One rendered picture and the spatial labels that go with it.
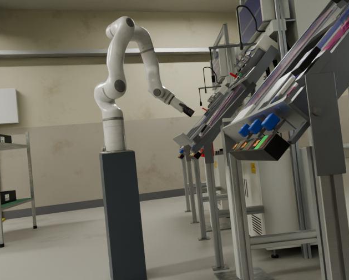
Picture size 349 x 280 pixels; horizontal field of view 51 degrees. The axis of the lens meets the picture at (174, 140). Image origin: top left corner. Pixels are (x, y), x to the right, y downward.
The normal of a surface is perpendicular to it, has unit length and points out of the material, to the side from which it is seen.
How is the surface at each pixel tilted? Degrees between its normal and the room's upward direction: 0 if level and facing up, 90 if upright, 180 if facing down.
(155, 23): 90
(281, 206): 90
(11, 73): 90
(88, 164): 90
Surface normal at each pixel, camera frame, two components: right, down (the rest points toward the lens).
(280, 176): 0.04, -0.05
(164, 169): 0.28, -0.07
